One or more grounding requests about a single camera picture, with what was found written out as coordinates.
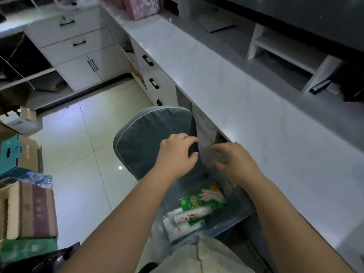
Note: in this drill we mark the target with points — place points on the crumpled bluish plastic wrap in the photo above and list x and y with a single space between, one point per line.
39 179

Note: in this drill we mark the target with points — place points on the plain brown cardboard box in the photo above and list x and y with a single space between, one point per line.
30 154

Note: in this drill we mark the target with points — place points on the person's beige clothing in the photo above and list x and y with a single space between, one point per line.
204 257

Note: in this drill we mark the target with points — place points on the white tube with orange print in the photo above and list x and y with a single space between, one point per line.
193 214

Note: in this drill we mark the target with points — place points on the white flat box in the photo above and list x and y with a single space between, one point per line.
182 231

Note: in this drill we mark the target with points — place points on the person's left hand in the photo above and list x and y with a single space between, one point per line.
173 156

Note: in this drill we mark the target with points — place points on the white cardboard box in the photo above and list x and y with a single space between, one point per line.
21 122

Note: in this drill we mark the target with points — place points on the white open shelf unit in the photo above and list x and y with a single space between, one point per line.
290 51

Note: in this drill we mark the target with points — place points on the dark raised counter ledge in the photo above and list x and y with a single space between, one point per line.
298 17

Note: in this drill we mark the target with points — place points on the clear plastic bag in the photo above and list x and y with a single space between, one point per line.
216 181

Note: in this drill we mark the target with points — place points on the green flat box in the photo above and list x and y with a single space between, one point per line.
28 250

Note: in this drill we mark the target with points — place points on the white under-counter drawer cabinet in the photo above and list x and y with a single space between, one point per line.
153 73

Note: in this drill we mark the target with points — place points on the green glove packet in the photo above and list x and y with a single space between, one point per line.
204 199

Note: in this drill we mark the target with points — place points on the white flat tray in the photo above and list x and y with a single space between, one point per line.
216 22

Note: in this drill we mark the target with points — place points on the black bag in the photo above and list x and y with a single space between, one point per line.
57 258

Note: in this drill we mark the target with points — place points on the white open cubby shelf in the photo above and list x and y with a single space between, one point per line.
34 82

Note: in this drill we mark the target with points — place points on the person's right hand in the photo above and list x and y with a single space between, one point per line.
241 164

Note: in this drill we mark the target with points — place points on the person's right forearm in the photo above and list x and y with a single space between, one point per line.
293 224

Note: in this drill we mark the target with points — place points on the brown carton with purple stripe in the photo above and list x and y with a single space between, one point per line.
31 210

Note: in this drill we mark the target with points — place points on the person's left forearm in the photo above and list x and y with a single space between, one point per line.
119 224

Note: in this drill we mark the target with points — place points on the black flat device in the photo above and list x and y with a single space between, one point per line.
320 86

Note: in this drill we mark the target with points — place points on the person's right thumb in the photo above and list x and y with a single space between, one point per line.
221 164

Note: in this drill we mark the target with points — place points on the pink patterned box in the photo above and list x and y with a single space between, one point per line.
140 7

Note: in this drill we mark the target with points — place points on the grey chair cushion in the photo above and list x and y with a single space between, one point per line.
148 133

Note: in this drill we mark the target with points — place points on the person's left thumb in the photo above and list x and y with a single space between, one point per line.
191 159

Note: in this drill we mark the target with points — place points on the teal cardboard box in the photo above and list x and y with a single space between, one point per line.
10 154

